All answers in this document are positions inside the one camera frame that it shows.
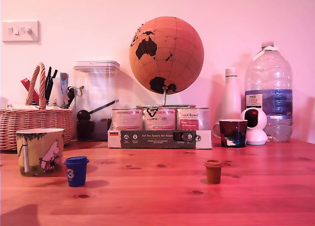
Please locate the large clear water bottle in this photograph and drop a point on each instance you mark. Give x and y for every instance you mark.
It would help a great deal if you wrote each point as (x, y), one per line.
(269, 98)

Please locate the clear plastic storage container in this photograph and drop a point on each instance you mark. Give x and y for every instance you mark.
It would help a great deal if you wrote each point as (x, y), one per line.
(98, 88)

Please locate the white slim bottle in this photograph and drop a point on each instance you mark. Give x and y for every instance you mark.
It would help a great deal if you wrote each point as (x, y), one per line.
(230, 98)

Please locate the brown coffee capsule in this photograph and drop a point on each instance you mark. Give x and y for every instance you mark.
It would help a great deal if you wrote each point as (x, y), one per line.
(213, 174)

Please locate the small white round camera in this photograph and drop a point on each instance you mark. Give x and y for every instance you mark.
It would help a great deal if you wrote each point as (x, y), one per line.
(257, 135)

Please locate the blue and white tool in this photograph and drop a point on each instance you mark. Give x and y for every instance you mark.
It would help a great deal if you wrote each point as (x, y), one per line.
(64, 84)

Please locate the blue coffee capsule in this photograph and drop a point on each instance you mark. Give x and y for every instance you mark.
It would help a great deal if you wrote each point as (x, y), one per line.
(76, 174)

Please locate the cork globe on metal stand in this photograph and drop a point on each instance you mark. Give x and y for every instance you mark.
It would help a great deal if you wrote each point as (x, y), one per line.
(169, 53)

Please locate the yellow cartoon print mug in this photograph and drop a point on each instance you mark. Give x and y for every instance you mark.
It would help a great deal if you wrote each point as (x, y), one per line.
(37, 152)

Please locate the red packet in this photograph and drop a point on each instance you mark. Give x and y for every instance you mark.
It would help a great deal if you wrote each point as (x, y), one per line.
(25, 83)

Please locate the cardboard tray with dark label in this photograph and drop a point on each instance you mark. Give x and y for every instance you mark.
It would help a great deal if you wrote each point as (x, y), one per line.
(157, 138)

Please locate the black measuring scoop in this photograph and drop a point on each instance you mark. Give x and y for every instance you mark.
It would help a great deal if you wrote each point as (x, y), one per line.
(83, 115)

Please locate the white wall switch plate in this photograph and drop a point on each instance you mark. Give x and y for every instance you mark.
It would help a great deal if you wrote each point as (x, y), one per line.
(21, 37)

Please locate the dark patterned small mug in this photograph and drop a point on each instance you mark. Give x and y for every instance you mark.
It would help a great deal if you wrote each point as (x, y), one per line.
(233, 133)

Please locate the coffee beans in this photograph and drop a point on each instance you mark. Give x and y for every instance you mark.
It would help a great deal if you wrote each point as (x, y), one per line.
(96, 130)

